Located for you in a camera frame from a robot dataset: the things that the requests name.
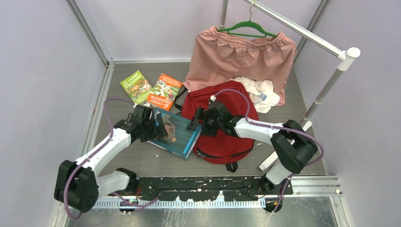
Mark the green clothes hanger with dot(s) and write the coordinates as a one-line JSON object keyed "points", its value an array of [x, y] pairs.
{"points": [[248, 24]]}

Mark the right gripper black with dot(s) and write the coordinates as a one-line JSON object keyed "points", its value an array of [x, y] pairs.
{"points": [[194, 124]]}

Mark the red backpack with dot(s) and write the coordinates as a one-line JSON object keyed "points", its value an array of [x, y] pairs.
{"points": [[222, 149]]}

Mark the pink skirt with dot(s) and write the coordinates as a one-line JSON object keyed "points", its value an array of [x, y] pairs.
{"points": [[218, 57]]}

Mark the green treehouse book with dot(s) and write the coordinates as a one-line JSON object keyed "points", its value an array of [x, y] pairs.
{"points": [[137, 87]]}

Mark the orange treehouse book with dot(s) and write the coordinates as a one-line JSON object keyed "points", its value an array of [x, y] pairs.
{"points": [[164, 92]]}

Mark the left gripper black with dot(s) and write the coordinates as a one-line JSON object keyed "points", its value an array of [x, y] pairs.
{"points": [[158, 130]]}

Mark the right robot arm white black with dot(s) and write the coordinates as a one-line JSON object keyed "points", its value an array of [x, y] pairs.
{"points": [[293, 146]]}

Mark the teal Humor book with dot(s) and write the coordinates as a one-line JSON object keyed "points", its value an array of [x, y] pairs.
{"points": [[178, 140]]}

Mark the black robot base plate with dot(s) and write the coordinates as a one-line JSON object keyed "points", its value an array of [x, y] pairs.
{"points": [[232, 188]]}

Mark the white crumpled cloth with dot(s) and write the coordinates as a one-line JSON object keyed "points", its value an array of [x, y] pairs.
{"points": [[260, 92]]}

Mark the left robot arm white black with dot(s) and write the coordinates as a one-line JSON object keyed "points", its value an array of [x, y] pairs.
{"points": [[78, 183]]}

